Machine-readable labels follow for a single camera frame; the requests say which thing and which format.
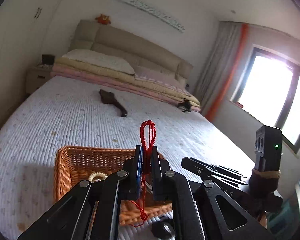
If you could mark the beige nightstand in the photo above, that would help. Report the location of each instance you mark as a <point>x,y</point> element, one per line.
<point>37,80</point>

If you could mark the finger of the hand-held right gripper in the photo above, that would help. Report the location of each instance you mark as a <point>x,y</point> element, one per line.
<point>192,163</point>
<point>227,176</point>

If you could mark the orange plush toy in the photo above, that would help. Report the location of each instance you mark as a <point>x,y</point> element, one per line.
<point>103,19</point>

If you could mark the beige padded headboard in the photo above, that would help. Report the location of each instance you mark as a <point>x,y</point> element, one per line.
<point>130,40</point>

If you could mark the dark framed window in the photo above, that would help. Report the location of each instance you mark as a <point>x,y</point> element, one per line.
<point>270,85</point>

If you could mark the brown wicker basket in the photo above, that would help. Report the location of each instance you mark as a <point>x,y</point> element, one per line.
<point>70,160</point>

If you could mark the dark wooden brush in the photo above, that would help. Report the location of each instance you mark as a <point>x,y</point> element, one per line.
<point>108,97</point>

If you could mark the folded pink blanket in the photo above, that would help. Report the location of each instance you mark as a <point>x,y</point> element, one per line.
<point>102,80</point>

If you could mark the folded beige pink quilts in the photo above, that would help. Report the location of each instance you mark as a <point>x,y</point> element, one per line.
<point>90,68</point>

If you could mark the small black tripod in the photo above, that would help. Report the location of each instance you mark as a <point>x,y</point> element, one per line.
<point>185,105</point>

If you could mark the white patterned wall decor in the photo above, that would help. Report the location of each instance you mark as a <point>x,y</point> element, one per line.
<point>152,11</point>

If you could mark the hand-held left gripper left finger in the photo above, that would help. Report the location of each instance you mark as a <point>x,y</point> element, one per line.
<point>139,170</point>

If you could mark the white wardrobe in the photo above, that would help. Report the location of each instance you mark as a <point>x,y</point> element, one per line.
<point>20,30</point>

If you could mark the beige curtain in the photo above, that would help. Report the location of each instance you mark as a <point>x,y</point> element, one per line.
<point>215,62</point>

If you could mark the white quilted bedspread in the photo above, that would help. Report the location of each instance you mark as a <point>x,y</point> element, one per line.
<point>65,120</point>

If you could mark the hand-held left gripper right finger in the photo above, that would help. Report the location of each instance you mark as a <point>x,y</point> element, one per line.
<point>155,170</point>

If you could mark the cream pillow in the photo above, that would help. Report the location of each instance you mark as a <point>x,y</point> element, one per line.
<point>100,60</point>

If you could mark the black box on nightstand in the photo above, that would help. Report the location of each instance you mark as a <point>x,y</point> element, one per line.
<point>48,59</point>

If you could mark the pink pillow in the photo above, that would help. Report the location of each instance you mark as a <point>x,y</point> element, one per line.
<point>155,76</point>

